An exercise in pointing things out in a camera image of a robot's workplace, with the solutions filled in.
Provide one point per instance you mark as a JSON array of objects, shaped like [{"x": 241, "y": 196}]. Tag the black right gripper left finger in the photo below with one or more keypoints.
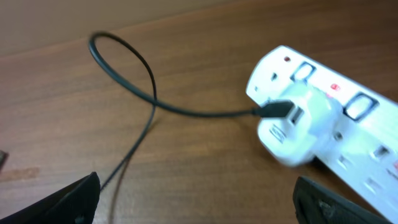
[{"x": 75, "y": 203}]

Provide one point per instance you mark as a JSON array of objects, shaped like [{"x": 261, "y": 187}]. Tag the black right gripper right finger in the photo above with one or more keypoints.
[{"x": 315, "y": 204}]

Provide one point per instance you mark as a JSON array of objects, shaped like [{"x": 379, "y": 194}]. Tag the turquoise screen smartphone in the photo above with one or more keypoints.
[{"x": 3, "y": 158}]

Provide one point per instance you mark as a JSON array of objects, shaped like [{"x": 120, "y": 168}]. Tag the white power strip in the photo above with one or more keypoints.
[{"x": 363, "y": 148}]

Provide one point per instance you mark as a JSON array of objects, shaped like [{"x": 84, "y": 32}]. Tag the white charger plug adapter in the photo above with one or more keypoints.
[{"x": 294, "y": 139}]

